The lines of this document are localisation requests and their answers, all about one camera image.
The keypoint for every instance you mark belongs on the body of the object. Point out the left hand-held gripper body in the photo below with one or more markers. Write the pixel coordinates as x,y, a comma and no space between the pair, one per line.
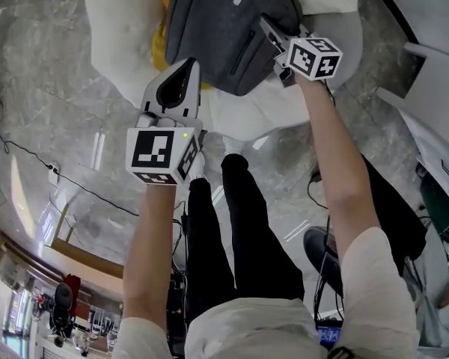
153,152

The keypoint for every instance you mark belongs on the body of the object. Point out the person's white shoe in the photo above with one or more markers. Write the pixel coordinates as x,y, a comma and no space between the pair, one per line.
232,146
198,165

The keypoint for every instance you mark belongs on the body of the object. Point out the dark grey backpack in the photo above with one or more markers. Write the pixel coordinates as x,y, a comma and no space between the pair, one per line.
217,32

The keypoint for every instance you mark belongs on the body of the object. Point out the white sink cabinet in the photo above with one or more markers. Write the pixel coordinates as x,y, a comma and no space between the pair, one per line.
434,133

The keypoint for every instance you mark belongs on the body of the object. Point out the white round lounge chair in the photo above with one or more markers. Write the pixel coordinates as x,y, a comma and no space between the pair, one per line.
116,32

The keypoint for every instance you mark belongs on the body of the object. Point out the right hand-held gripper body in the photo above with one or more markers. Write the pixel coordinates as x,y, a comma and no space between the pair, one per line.
314,56

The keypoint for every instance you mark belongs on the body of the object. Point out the white power strip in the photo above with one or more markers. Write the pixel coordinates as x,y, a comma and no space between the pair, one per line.
53,172

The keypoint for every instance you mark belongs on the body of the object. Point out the yellow cushion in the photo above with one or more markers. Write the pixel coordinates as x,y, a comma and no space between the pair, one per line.
158,51

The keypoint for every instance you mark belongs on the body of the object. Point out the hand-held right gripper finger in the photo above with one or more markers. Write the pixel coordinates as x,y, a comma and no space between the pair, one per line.
274,34

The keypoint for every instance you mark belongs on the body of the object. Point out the person's black trousers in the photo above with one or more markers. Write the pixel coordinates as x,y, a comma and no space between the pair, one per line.
247,238

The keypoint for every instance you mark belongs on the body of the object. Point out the person's white shirt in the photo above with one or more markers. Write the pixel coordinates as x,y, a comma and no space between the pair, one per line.
247,331

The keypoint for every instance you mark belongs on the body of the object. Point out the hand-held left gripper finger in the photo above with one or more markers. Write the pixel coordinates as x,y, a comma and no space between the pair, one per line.
196,95
149,95

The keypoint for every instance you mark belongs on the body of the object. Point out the blue lit screen device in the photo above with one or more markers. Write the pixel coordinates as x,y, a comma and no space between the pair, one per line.
328,336

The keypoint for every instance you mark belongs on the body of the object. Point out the person's right forearm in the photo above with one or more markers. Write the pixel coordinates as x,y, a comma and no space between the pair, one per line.
340,170

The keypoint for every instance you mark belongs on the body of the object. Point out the person's left white shoe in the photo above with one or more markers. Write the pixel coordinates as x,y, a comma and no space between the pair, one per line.
198,165

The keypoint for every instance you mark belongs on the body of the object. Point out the grey cushion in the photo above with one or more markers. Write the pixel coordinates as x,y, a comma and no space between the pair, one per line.
351,39

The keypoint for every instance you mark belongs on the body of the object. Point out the person's right white shoe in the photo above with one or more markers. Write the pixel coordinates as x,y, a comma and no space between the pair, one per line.
232,146

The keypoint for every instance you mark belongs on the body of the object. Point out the person's left forearm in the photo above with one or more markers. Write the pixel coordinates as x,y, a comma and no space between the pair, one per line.
149,256

